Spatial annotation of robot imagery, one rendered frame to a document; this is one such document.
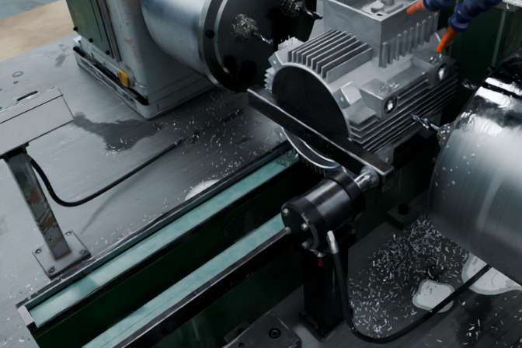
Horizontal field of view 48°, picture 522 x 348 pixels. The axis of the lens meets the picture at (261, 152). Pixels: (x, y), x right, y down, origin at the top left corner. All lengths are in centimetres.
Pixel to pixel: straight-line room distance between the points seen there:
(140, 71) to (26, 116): 37
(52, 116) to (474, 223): 54
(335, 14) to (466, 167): 29
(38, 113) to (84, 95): 52
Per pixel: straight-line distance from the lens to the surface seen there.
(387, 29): 75
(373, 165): 69
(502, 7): 78
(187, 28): 91
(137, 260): 77
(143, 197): 103
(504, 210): 60
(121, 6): 108
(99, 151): 115
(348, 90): 71
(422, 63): 79
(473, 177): 61
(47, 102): 82
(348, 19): 77
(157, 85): 116
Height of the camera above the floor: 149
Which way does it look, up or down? 40 degrees down
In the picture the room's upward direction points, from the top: 6 degrees counter-clockwise
